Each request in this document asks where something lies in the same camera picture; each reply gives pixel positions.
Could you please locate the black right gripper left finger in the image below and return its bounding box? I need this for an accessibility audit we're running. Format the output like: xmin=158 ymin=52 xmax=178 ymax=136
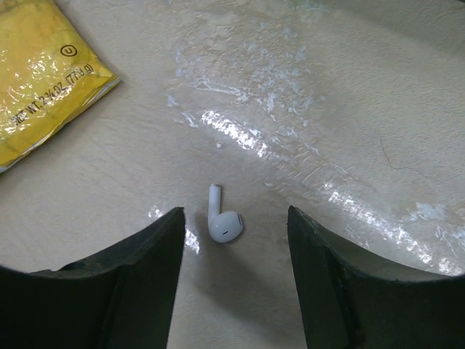
xmin=1 ymin=207 xmax=185 ymax=348

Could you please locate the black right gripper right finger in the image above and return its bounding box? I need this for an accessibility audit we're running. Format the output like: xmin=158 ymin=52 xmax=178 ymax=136
xmin=287 ymin=206 xmax=464 ymax=348

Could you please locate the yellow chips bag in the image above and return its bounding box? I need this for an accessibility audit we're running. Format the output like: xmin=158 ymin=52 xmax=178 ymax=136
xmin=1 ymin=1 xmax=120 ymax=172

